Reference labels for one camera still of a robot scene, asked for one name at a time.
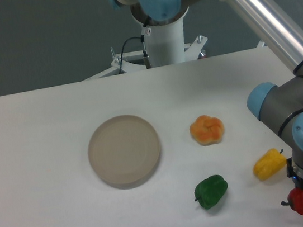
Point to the red bell pepper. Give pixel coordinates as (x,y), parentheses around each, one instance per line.
(295,200)

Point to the yellow bell pepper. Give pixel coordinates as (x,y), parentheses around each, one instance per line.
(269,164)

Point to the green bell pepper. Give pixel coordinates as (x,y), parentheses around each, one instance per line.
(210,191)

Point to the braided bread roll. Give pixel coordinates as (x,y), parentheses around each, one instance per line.
(207,130)

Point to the beige round plate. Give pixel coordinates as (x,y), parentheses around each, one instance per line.
(124,151)

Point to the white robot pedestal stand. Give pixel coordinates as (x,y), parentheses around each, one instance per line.
(163,44)

